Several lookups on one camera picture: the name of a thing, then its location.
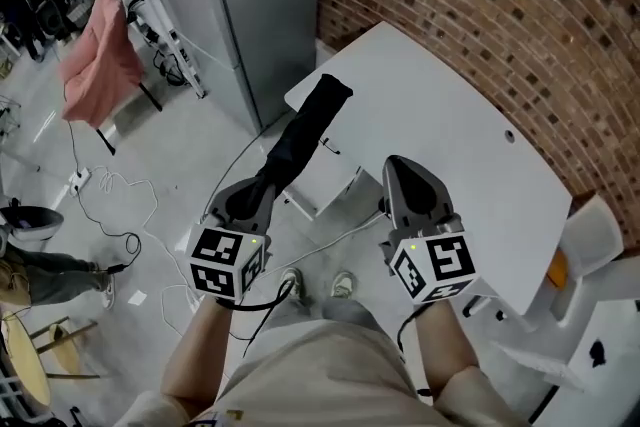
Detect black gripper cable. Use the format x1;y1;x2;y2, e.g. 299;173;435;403
216;278;297;360
396;303;432;397

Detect black cloth item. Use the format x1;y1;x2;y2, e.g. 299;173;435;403
227;73;355;222

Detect white metal shelf rack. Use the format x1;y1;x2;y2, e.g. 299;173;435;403
63;0;207;100

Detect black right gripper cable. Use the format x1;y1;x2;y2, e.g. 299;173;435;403
396;303;432;397

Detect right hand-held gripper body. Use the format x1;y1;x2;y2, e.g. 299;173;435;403
378;212;480;306

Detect person's grey trousers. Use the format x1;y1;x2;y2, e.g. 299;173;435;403
273;292;374;334

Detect person's left shoe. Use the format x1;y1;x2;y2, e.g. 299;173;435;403
278;266;305;300

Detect person's shoe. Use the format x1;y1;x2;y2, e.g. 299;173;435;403
278;266;305;300
329;269;357;301

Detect person's left forearm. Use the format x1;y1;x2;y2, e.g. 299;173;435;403
161;293;237;407

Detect person's beige shirt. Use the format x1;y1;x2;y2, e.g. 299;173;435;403
113;318;532;427

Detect black round device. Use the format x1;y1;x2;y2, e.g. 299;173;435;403
0;203;66;243

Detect orange item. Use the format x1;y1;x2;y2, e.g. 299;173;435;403
546;248;570;290

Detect person's right forearm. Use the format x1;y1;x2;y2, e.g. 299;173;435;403
413;298;482;397

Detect thin white cable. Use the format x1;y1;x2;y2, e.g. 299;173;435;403
258;211;387;275

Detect white power strip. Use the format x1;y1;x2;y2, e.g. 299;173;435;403
68;166;92;197

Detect round wooden table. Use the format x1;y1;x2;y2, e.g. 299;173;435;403
0;313;53;410

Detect pink cloth on rack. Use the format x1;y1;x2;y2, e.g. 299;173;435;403
57;0;165;157

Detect white floor cable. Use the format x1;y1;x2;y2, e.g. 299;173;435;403
98;166;202;339

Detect black floor cable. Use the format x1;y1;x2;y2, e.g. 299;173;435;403
63;121;145;277

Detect white arched shelf unit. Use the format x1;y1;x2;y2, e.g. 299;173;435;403
491;257;640;422

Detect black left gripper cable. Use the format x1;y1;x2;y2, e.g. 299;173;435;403
216;278;297;360

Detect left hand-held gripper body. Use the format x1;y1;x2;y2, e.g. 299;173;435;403
184;212;275;306

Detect person's right shoe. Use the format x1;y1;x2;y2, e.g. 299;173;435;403
329;269;357;301

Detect tall grey cabinet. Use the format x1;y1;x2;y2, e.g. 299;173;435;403
141;0;322;132

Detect wooden stool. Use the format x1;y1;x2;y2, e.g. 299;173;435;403
28;313;102;380

